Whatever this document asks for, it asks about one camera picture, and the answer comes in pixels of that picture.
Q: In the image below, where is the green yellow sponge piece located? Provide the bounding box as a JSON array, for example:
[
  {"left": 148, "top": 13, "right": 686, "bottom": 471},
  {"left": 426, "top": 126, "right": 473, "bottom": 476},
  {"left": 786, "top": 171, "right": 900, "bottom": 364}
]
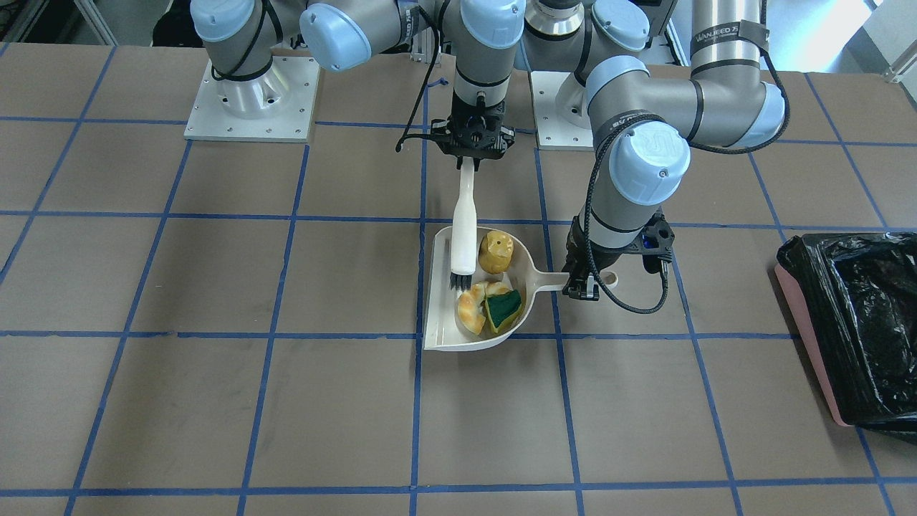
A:
[{"left": 484, "top": 290, "right": 524, "bottom": 335}]

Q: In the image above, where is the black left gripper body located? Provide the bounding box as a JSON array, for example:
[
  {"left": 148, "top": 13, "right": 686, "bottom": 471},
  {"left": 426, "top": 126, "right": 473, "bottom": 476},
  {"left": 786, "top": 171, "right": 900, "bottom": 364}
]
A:
[{"left": 562, "top": 209, "right": 675, "bottom": 302}]

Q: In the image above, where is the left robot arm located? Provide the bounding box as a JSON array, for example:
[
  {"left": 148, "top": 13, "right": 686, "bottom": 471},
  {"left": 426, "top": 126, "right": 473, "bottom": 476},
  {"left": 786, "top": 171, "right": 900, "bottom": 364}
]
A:
[{"left": 515, "top": 1, "right": 790, "bottom": 302}]

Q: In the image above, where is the croissant shaped bread piece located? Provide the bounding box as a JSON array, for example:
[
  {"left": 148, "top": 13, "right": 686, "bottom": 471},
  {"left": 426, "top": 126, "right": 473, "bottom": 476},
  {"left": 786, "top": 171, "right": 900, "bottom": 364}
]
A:
[{"left": 456, "top": 281, "right": 511, "bottom": 335}]

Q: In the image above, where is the pink bin with black bag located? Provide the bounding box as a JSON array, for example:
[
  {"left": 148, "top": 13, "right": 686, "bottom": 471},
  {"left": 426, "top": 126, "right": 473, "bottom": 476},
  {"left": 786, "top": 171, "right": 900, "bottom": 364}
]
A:
[{"left": 775, "top": 232, "right": 916, "bottom": 444}]

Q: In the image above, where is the beige hand brush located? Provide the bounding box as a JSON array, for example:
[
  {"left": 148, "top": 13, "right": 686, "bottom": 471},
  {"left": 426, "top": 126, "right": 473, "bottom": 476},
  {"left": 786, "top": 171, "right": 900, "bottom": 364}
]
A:
[{"left": 450, "top": 158, "right": 477, "bottom": 292}]

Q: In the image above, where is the yellow ball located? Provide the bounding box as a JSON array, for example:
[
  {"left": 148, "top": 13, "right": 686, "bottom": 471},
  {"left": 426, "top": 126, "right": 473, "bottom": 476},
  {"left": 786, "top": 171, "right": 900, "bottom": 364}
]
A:
[{"left": 478, "top": 231, "right": 515, "bottom": 274}]

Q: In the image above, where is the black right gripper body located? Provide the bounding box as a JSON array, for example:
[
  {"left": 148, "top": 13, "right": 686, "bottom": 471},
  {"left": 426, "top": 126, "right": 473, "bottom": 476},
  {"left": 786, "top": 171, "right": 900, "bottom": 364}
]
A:
[{"left": 431, "top": 97, "right": 515, "bottom": 172}]

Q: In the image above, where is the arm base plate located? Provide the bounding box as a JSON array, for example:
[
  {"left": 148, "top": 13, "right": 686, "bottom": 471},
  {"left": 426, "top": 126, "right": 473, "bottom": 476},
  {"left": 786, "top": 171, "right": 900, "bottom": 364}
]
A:
[
  {"left": 529, "top": 71, "right": 594, "bottom": 151},
  {"left": 184, "top": 56, "right": 321, "bottom": 143}
]

